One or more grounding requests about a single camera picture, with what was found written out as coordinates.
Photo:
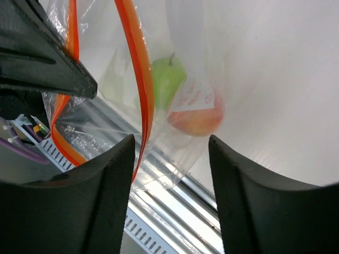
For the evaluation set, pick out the white slotted cable duct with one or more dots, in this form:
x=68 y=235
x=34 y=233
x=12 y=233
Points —
x=86 y=206

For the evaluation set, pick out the green apple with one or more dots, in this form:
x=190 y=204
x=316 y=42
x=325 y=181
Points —
x=168 y=74

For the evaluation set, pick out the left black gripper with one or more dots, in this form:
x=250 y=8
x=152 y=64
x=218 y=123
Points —
x=34 y=60

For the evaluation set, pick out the red yellow peach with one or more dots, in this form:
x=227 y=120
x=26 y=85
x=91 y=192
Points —
x=201 y=116

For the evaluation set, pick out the clear orange-zipper zip bag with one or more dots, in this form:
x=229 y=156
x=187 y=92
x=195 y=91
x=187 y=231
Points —
x=118 y=40

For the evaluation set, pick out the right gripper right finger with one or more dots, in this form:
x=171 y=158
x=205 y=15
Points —
x=261 y=211

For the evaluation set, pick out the aluminium mounting rail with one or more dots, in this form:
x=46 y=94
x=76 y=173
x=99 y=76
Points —
x=172 y=190

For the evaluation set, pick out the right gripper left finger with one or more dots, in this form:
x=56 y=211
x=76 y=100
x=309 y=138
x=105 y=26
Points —
x=22 y=223

